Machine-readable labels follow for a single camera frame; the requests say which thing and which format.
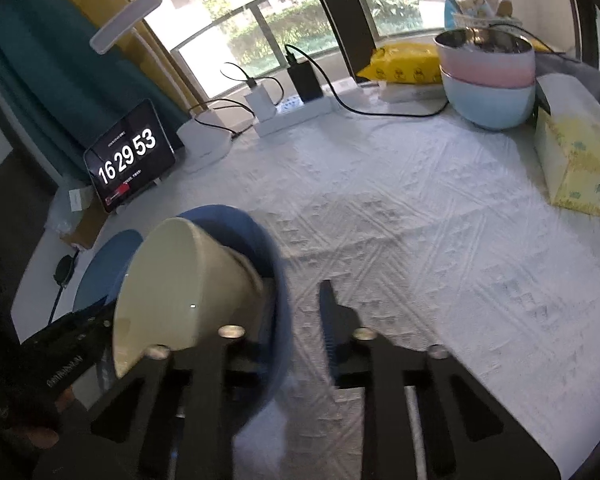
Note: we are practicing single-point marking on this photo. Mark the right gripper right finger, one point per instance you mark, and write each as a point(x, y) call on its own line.
point(424, 404)

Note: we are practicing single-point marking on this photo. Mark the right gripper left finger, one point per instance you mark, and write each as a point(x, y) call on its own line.
point(171, 416)

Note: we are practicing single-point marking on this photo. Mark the cream green bowl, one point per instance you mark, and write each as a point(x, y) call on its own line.
point(181, 286)

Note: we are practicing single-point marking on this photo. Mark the dark blue large bowl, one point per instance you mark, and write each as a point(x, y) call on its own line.
point(270, 316)

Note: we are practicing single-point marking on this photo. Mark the light blue plate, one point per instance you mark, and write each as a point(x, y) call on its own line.
point(103, 277)

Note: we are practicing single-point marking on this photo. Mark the person left hand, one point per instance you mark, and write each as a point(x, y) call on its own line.
point(41, 435)

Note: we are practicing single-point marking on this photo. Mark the cardboard box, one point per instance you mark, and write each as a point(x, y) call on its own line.
point(88, 229)

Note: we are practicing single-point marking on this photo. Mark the clear plastic bag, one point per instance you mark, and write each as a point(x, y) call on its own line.
point(60, 218)

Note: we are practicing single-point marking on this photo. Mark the white lace tablecloth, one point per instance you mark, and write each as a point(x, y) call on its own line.
point(437, 232)

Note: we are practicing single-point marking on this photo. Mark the small white box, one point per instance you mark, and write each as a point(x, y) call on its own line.
point(80, 199)

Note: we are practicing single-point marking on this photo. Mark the tablet showing clock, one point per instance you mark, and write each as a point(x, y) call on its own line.
point(129, 156)

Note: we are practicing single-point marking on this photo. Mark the white desk lamp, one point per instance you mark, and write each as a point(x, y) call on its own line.
point(204, 145)

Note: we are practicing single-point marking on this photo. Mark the yellow tissue pack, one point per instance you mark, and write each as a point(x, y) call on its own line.
point(567, 141)

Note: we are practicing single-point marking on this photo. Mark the light blue steel bowl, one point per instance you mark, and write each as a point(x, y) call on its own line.
point(490, 108)

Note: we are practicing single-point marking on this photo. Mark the white phone charger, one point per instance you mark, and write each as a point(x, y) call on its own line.
point(260, 102)

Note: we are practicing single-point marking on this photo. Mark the white power strip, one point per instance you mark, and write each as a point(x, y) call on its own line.
point(291, 112)

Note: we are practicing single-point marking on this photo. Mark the black power adapter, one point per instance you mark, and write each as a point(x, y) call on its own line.
point(305, 81)

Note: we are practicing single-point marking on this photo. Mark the grey folded cloth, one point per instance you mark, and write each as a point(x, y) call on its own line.
point(547, 63)

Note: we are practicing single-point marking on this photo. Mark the yellow wet wipes pack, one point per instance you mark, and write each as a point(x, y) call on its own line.
point(404, 62)

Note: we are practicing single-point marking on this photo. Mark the pink steel bowl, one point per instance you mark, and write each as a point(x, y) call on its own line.
point(486, 56)

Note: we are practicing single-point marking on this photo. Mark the white storage basket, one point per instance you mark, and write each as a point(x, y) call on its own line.
point(512, 25)

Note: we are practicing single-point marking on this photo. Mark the white balcony railing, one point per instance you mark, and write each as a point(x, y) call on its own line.
point(254, 34)

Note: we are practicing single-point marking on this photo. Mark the dark window frame post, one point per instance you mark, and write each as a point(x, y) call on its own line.
point(352, 33)

